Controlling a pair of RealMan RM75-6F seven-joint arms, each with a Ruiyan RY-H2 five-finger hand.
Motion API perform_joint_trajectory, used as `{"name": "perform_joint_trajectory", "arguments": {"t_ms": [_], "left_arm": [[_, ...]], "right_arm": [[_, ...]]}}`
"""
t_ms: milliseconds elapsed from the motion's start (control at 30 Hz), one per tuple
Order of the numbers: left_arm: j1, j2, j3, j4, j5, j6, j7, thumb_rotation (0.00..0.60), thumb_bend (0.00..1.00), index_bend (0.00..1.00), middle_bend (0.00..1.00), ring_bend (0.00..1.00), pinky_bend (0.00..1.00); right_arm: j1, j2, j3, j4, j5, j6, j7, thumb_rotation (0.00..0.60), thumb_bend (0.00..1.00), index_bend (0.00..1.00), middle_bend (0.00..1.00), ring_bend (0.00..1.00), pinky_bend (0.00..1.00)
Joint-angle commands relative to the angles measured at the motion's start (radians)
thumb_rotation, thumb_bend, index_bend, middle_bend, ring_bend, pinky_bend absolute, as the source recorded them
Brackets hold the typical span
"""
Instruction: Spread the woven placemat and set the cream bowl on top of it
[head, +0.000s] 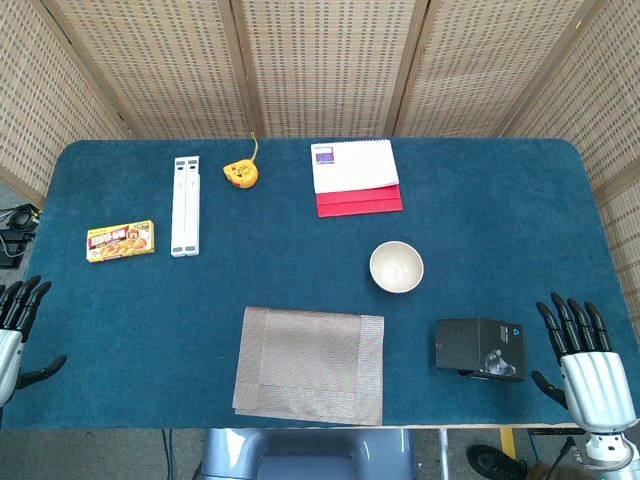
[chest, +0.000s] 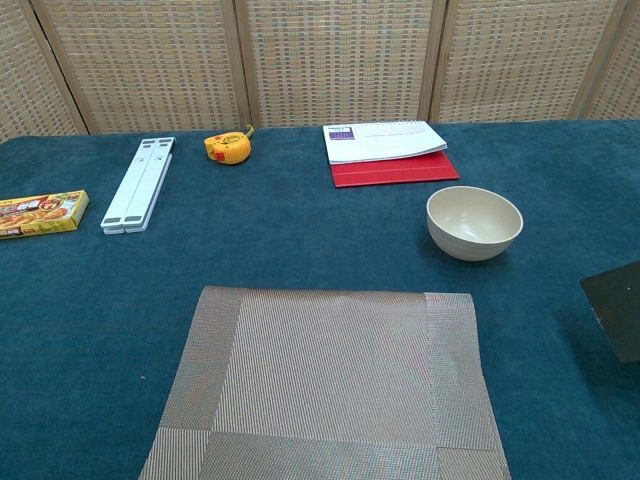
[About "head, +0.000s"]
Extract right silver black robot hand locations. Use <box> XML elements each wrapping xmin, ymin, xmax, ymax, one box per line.
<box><xmin>530</xmin><ymin>292</ymin><xmax>639</xmax><ymax>436</ymax></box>

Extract white folding stand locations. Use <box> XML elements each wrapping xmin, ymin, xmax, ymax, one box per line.
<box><xmin>170</xmin><ymin>155</ymin><xmax>202</xmax><ymax>258</ymax></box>

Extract gray woven placemat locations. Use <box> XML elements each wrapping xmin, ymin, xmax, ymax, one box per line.
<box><xmin>232</xmin><ymin>306</ymin><xmax>386</xmax><ymax>427</ymax></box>

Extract white red desk calendar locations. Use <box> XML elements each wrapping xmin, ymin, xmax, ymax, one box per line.
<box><xmin>310</xmin><ymin>138</ymin><xmax>405</xmax><ymax>219</ymax></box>

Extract black shoe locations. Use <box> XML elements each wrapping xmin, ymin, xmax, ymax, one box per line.
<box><xmin>466</xmin><ymin>443</ymin><xmax>529</xmax><ymax>480</ymax></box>

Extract blue-gray robot torso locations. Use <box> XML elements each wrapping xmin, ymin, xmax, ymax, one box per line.
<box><xmin>192</xmin><ymin>427</ymin><xmax>417</xmax><ymax>480</ymax></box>

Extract woven bamboo screen panel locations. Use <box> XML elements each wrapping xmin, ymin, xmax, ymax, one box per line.
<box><xmin>384</xmin><ymin>0</ymin><xmax>601</xmax><ymax>139</ymax></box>
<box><xmin>232</xmin><ymin>0</ymin><xmax>431</xmax><ymax>140</ymax></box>
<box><xmin>502</xmin><ymin>0</ymin><xmax>640</xmax><ymax>326</ymax></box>
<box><xmin>0</xmin><ymin>0</ymin><xmax>129</xmax><ymax>206</ymax></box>
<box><xmin>42</xmin><ymin>0</ymin><xmax>261</xmax><ymax>140</ymax></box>

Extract yellow tape measure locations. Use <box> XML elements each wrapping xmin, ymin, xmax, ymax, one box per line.
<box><xmin>222</xmin><ymin>131</ymin><xmax>261</xmax><ymax>192</ymax></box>

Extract blue floor cable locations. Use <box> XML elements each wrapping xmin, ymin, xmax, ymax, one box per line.
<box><xmin>528</xmin><ymin>430</ymin><xmax>544</xmax><ymax>480</ymax></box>

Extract black cardboard box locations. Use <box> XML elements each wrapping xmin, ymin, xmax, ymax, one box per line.
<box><xmin>433</xmin><ymin>316</ymin><xmax>527</xmax><ymax>384</ymax></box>

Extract black floor cable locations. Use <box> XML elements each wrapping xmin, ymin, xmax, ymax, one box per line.
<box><xmin>160</xmin><ymin>428</ymin><xmax>175</xmax><ymax>480</ymax></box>

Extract metal table leg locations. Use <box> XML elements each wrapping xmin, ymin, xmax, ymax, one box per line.
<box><xmin>438</xmin><ymin>428</ymin><xmax>450</xmax><ymax>480</ymax></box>

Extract yellow curry roux box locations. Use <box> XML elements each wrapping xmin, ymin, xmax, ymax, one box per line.
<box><xmin>85</xmin><ymin>219</ymin><xmax>156</xmax><ymax>265</ymax></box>

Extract floor cables and adapters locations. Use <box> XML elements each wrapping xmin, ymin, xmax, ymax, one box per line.
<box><xmin>0</xmin><ymin>202</ymin><xmax>41</xmax><ymax>269</ymax></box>

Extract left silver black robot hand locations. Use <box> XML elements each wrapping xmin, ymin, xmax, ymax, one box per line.
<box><xmin>0</xmin><ymin>274</ymin><xmax>69</xmax><ymax>407</ymax></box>

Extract white bowl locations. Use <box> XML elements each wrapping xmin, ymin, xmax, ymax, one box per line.
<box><xmin>369</xmin><ymin>240</ymin><xmax>425</xmax><ymax>295</ymax></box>

